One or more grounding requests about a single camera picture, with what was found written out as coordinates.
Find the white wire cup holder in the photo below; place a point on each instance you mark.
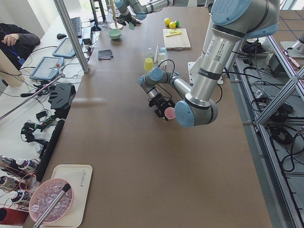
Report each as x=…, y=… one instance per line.
x=156, y=53

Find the yellow plastic knife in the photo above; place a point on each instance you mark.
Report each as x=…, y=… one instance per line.
x=174, y=34

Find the wooden stand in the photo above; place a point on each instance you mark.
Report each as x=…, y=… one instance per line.
x=114, y=24

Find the blue teach pendant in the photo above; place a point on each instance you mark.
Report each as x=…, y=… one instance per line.
x=64, y=49
x=47, y=68

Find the pink bowl with ice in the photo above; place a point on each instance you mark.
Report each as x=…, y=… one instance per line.
x=45, y=195

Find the grey cup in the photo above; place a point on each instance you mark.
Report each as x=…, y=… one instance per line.
x=150, y=53

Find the pink cup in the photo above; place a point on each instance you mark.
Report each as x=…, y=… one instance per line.
x=169, y=113

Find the bamboo cutting board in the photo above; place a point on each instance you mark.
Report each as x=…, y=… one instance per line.
x=178, y=41

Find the yellow lemon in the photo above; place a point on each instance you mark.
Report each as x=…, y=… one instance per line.
x=172, y=25
x=167, y=21

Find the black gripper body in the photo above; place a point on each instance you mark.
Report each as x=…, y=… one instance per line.
x=125, y=18
x=156, y=97

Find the mint green cup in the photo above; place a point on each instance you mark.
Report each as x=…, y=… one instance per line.
x=131, y=26

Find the black computer mouse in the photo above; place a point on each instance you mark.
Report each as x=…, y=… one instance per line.
x=61, y=36

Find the cream white cup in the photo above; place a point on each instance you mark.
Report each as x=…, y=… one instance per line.
x=162, y=59

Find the aluminium frame post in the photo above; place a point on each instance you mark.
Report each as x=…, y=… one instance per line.
x=61, y=8

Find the cream plastic tray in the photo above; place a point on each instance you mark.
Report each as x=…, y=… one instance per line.
x=78, y=176

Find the black keyboard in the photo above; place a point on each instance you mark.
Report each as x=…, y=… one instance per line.
x=77, y=26

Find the green bowl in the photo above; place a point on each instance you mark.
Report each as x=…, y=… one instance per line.
x=114, y=33

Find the grey cloth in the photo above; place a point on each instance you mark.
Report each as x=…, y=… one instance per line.
x=105, y=54

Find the metal scoop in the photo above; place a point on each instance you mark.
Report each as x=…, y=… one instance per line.
x=52, y=206

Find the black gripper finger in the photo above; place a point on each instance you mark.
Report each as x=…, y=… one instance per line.
x=159, y=114
x=171, y=103

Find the light blue cup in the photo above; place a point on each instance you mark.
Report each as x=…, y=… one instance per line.
x=162, y=50

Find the seated person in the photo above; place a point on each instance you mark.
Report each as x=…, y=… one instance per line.
x=17, y=43

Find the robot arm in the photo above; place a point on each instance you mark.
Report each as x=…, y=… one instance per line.
x=133, y=10
x=230, y=22

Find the yellow cup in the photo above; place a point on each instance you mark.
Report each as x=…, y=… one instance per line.
x=148, y=64

